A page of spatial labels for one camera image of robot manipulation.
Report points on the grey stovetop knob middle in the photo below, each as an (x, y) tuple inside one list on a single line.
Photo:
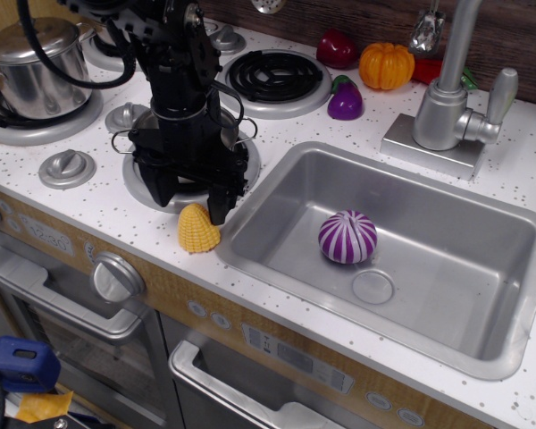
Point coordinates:
[(123, 117)]

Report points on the grey stovetop knob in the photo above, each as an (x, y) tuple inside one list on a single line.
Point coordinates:
[(123, 117), (228, 41), (66, 170)]

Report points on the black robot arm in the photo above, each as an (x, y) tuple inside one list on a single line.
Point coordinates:
[(170, 45)]

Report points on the large lidded steel pot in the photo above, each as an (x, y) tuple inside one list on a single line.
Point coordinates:
[(27, 85)]

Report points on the back left stove burner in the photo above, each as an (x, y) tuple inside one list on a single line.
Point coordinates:
[(111, 62)]

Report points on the silver toy faucet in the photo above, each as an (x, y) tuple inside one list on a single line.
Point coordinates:
[(446, 135)]

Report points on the back lidded steel pot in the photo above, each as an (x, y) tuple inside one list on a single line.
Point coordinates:
[(102, 39)]

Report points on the red toy chili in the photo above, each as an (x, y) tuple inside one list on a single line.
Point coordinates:
[(427, 70)]

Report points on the stove burner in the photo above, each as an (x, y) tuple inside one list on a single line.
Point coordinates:
[(137, 188), (111, 62), (275, 84), (43, 132)]

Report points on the purple striped toy onion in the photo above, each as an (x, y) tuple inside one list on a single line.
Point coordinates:
[(348, 237)]

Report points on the dark red toy pepper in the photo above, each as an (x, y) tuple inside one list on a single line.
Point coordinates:
[(336, 50)]

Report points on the purple toy eggplant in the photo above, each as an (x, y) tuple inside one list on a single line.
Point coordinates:
[(346, 103)]

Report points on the silver dishwasher door handle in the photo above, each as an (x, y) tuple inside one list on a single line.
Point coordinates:
[(237, 403)]

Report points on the grey stovetop knob back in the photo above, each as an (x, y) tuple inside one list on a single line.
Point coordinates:
[(228, 41)]

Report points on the hanging metal utensil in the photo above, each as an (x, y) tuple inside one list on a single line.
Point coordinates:
[(427, 31)]

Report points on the back right stove burner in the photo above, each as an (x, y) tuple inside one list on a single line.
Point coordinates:
[(275, 84)]

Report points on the small steel pan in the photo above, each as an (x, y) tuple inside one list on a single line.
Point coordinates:
[(230, 134)]

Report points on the silver oven dial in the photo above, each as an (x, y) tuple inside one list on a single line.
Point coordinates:
[(114, 279)]

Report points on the yellow toy corn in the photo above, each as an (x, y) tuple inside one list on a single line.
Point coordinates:
[(196, 233)]

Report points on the orange toy pumpkin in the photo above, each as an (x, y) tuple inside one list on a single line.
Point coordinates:
[(386, 66)]

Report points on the hanging slotted spoon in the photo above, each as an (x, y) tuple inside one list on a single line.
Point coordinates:
[(268, 6)]

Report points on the grey sink basin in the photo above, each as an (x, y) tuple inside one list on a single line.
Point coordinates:
[(453, 275)]

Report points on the blue clamp tool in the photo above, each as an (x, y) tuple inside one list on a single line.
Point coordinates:
[(27, 366)]

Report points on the grey stovetop knob front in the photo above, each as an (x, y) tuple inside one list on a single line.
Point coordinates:
[(66, 170)]

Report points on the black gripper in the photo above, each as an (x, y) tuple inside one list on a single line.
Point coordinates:
[(202, 159)]

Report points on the yellow tape piece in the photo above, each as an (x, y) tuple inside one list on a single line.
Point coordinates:
[(36, 407)]

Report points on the front right stove burner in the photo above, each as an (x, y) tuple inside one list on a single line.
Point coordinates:
[(137, 188)]

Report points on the front left stove burner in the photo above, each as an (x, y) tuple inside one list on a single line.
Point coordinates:
[(43, 132)]

